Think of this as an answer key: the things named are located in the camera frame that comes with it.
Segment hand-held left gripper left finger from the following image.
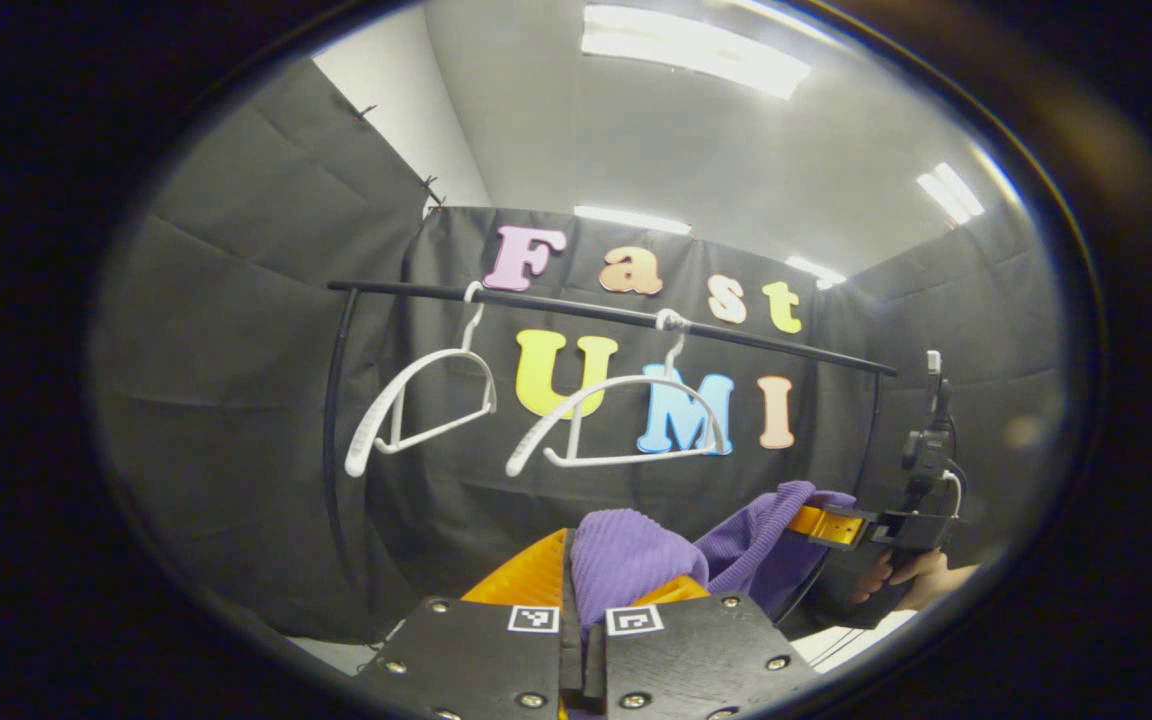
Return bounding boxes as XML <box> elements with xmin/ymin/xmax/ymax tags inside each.
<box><xmin>351</xmin><ymin>528</ymin><xmax>587</xmax><ymax>720</ymax></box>

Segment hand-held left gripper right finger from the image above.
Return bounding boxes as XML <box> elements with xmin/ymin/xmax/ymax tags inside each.
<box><xmin>584</xmin><ymin>575</ymin><xmax>819</xmax><ymax>720</ymax></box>

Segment purple ribbed jacket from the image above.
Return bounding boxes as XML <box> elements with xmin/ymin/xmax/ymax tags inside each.
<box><xmin>571</xmin><ymin>481</ymin><xmax>857</xmax><ymax>641</ymax></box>

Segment white plastic clothes hanger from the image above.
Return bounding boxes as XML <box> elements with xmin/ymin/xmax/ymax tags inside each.
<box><xmin>506</xmin><ymin>310</ymin><xmax>727</xmax><ymax>478</ymax></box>
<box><xmin>345</xmin><ymin>282</ymin><xmax>499</xmax><ymax>478</ymax></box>

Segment black metal clothes rack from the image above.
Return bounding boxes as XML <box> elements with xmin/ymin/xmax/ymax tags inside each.
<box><xmin>321</xmin><ymin>280</ymin><xmax>899</xmax><ymax>641</ymax></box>

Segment white flat sheet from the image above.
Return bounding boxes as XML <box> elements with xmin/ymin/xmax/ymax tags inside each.
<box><xmin>796</xmin><ymin>608</ymin><xmax>922</xmax><ymax>673</ymax></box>

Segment black backdrop cloth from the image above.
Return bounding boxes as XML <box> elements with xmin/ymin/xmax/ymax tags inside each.
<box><xmin>96</xmin><ymin>58</ymin><xmax>1067</xmax><ymax>641</ymax></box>

